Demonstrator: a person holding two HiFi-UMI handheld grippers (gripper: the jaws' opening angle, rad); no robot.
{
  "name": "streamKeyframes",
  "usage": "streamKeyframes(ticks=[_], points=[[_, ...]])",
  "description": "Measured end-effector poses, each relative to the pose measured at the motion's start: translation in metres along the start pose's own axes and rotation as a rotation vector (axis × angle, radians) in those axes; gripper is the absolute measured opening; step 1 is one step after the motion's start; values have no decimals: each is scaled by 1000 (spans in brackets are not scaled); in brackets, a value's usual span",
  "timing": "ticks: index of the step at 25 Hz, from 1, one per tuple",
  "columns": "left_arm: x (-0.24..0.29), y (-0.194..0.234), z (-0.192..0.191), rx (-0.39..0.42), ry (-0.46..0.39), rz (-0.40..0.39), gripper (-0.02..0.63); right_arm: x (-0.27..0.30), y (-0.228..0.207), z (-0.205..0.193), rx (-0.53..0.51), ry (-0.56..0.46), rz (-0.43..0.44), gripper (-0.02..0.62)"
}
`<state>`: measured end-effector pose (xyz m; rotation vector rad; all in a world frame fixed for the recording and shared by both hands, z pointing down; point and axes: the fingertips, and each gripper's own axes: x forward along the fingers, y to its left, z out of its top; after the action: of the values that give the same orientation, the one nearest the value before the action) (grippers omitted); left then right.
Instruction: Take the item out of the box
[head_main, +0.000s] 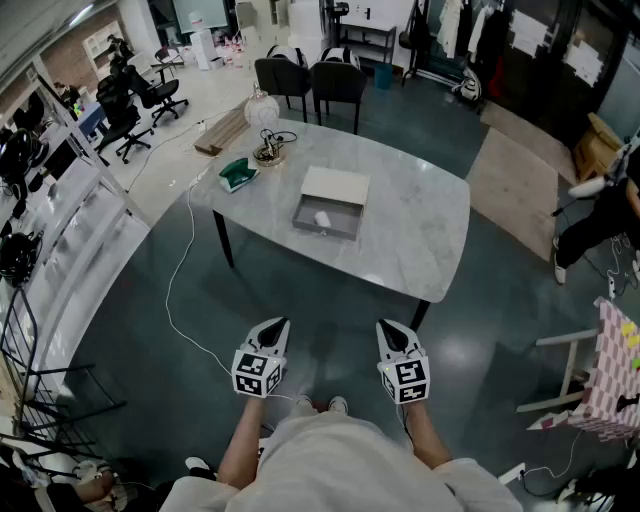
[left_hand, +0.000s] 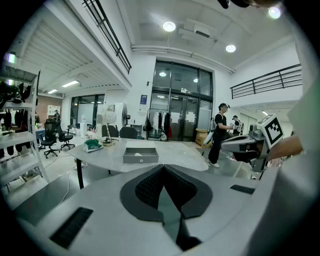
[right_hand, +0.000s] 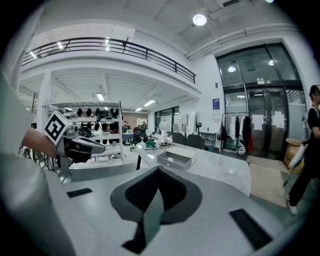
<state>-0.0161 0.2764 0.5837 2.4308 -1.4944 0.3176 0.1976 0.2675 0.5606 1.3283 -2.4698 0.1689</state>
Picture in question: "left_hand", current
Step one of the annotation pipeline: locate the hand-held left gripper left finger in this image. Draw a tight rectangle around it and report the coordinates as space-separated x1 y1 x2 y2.
119 164 165 223

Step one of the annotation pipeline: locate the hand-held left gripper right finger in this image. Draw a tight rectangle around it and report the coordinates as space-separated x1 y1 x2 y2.
163 164 214 252

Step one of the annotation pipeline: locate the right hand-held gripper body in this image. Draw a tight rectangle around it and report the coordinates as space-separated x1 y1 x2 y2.
248 113 286 173

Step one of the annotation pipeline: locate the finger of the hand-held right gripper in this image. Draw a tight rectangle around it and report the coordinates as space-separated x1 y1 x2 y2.
232 149 262 163
221 135 257 152

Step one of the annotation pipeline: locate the white box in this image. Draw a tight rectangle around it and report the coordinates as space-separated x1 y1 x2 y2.
122 140 160 165

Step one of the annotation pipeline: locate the person's right forearm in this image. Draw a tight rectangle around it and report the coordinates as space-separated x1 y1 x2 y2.
268 134 305 161

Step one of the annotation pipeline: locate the cardboard box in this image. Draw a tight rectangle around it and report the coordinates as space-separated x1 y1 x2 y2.
195 127 210 147

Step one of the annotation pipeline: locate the black balcony railing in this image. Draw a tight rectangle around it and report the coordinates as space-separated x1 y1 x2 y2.
81 0 133 75
229 63 303 100

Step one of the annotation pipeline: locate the dark grey armchair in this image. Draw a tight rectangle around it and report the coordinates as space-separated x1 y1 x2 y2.
119 126 139 140
101 124 120 139

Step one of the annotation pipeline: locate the person's white shirt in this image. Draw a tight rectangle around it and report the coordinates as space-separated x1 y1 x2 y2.
249 24 320 256

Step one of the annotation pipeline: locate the green tissue packet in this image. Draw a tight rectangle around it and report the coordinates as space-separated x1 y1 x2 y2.
82 138 104 154

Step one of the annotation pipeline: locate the black clothes rack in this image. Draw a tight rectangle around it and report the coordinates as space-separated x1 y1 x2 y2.
145 108 174 141

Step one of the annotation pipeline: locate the black framed glass door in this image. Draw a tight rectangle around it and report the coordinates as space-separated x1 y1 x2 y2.
150 59 214 143

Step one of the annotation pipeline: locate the gold globe table lamp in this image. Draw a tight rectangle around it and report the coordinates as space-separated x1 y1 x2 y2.
102 104 120 147

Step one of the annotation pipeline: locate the white water dispenser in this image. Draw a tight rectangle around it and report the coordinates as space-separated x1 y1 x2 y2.
79 122 89 139

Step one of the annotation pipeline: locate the black office chair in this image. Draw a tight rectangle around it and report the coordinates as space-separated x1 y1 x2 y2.
39 118 61 160
55 120 76 151

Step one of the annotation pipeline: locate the blue table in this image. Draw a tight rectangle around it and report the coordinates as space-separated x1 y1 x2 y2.
35 128 46 145

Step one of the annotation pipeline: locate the ceiling air conditioner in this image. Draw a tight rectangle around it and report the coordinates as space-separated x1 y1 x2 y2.
176 20 217 43

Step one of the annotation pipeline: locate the white bookshelf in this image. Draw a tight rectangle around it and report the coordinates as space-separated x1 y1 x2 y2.
47 104 62 120

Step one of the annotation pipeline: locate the person's head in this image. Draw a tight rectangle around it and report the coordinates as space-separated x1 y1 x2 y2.
216 0 278 10

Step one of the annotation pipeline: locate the white metal shelf rack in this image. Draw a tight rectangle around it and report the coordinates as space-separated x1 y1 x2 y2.
0 66 50 187

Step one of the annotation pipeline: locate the long ceiling tube light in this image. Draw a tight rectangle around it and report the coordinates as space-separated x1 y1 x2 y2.
61 80 80 89

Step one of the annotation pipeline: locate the white floor cable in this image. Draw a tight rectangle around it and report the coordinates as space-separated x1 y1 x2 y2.
44 154 87 203

